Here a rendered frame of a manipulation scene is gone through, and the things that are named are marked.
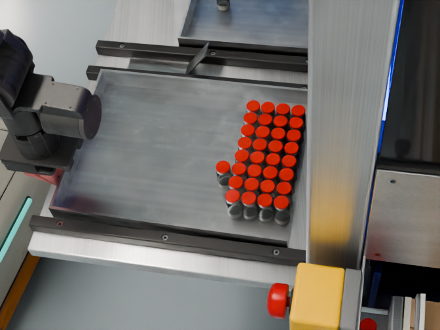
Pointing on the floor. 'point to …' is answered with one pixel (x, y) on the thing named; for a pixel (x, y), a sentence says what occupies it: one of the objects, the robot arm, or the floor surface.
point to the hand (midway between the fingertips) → (57, 179)
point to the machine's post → (344, 122)
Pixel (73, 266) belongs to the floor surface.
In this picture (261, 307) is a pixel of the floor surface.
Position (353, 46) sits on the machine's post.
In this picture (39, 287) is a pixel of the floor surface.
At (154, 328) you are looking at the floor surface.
